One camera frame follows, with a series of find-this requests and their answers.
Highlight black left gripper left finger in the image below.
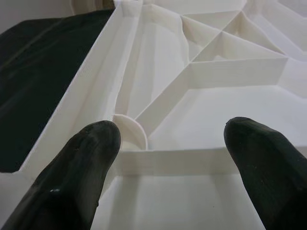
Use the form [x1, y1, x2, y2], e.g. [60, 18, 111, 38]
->
[0, 120, 122, 230]

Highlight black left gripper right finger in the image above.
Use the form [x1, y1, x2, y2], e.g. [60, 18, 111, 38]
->
[223, 116, 307, 230]

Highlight white plastic table top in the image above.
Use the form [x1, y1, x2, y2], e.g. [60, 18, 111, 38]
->
[0, 0, 307, 230]

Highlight black fabric table cover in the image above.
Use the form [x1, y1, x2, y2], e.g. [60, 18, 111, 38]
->
[0, 6, 115, 174]

